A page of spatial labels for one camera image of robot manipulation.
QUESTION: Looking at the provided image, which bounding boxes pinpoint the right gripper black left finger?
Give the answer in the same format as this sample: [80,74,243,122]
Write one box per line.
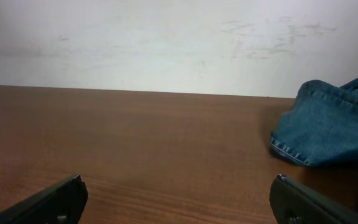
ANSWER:
[0,174,88,224]

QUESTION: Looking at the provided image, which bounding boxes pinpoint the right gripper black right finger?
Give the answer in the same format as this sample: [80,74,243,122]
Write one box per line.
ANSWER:
[269,174,358,224]

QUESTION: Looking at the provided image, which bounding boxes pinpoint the blue denim jeans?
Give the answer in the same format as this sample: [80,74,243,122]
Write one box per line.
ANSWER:
[270,78,358,167]

